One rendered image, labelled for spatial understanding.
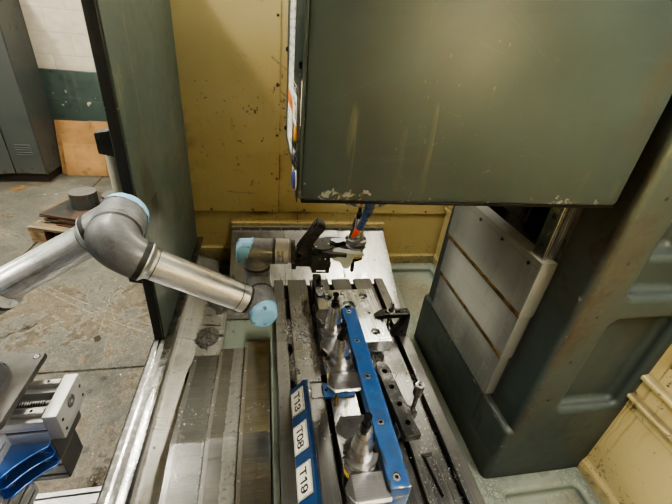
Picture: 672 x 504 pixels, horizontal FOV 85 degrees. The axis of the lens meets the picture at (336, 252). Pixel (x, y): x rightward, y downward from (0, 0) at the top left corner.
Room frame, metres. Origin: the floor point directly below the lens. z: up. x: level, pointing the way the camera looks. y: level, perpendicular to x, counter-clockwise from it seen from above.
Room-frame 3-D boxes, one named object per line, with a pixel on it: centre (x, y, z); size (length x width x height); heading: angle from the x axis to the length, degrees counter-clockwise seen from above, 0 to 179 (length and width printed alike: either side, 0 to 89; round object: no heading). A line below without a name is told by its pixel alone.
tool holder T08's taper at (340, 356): (0.61, -0.03, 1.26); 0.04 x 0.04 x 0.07
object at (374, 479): (0.34, -0.09, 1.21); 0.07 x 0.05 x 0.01; 102
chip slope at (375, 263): (1.60, 0.09, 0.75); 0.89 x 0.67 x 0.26; 102
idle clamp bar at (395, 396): (0.73, -0.22, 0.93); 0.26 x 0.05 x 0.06; 17
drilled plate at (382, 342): (1.05, -0.08, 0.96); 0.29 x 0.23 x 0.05; 12
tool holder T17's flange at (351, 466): (0.39, -0.08, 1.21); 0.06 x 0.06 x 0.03
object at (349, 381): (0.55, -0.05, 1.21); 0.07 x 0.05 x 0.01; 102
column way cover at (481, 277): (1.05, -0.49, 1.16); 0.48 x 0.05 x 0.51; 12
